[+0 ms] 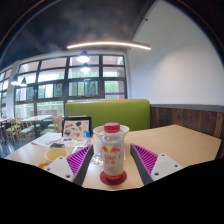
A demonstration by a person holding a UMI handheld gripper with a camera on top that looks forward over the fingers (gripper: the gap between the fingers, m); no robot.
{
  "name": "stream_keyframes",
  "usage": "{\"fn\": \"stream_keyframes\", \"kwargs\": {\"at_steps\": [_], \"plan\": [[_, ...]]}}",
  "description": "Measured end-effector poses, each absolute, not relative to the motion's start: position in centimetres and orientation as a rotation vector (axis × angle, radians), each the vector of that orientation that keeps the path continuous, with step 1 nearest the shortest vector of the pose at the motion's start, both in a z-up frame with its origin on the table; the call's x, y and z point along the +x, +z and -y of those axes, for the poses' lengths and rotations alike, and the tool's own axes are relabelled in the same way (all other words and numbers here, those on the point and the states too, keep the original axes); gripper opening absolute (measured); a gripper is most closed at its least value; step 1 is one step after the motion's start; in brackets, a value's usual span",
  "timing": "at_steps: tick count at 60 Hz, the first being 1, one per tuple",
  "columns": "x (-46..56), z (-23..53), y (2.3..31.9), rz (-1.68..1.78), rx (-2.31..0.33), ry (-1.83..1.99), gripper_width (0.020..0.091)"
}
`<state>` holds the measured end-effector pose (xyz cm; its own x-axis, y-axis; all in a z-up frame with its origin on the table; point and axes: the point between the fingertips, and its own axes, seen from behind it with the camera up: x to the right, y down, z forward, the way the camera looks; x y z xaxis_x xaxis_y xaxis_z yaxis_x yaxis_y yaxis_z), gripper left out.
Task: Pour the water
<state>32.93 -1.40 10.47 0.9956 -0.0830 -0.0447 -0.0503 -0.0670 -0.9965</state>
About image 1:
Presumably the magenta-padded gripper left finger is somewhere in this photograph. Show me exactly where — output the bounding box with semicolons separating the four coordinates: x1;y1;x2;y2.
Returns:
43;143;95;187

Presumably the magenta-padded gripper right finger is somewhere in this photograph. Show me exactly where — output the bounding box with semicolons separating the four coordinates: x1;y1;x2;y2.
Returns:
129;143;184;186

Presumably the red-capped clear drink bottle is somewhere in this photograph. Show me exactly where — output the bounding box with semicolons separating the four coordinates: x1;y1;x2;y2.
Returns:
100;122;125;181

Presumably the small white handheld device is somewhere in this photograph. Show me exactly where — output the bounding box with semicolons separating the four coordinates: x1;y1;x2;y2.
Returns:
71;145;87;155

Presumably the clear printed plastic packet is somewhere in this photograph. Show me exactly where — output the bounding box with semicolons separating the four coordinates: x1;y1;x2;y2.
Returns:
89;151;104;167

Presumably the pale yellow mug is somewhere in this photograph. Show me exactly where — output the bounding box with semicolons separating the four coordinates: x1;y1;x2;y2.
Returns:
37;147;69;169

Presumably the small dark flat box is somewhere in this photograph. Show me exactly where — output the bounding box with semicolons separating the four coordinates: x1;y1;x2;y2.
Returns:
49;142;66;149

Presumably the small blue-capped bottle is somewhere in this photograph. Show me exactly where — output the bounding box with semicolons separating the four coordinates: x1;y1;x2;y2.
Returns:
85;130;92;146

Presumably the flat round red coaster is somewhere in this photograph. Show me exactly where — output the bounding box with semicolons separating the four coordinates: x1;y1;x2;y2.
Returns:
99;170;128;186

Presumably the white paper sheet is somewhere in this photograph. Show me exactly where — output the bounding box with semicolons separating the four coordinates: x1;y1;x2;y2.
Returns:
31;132;63;148

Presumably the green upholstered bench backrest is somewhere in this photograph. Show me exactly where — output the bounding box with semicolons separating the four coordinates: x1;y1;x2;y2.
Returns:
64;98;151;132

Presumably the light wooden dining table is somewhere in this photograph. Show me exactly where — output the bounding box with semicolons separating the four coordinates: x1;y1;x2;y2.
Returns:
20;114;54;133

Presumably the group of green-seated wooden chairs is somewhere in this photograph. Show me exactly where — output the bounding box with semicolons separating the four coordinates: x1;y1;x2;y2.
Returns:
0;114;64;143

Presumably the long curved linear ceiling light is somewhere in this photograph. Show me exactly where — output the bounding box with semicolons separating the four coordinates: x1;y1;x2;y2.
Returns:
66;40;152;51

